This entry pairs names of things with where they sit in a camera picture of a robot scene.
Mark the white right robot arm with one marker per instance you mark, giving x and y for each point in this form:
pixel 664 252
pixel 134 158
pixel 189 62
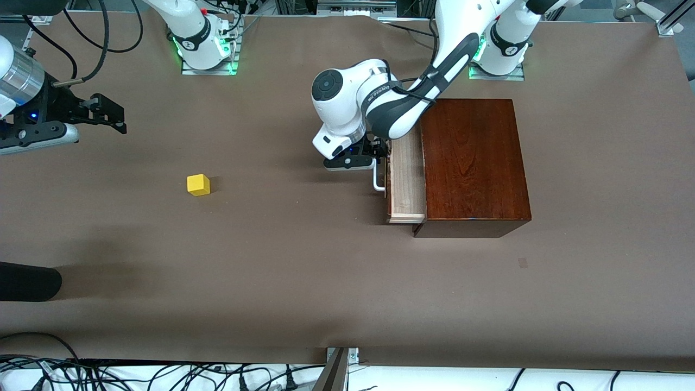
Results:
pixel 193 27

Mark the silver corner bracket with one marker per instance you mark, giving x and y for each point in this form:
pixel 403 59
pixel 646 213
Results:
pixel 667 27

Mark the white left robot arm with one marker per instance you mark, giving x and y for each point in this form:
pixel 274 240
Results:
pixel 336 103

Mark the dark wooden box casing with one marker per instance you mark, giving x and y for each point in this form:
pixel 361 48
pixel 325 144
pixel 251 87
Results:
pixel 472 157

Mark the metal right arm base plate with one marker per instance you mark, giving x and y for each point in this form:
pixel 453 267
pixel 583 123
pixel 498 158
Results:
pixel 217 71

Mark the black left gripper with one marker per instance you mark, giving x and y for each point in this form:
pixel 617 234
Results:
pixel 373 146

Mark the aluminium post with bracket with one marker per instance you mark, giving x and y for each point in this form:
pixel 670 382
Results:
pixel 336 374

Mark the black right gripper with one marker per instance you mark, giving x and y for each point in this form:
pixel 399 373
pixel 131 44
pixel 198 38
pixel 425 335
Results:
pixel 57 103

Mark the yellow cube block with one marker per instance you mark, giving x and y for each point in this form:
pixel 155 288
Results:
pixel 198 185

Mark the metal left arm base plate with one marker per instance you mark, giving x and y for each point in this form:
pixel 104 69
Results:
pixel 516 77

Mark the black cylinder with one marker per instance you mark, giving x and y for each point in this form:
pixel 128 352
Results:
pixel 27 282

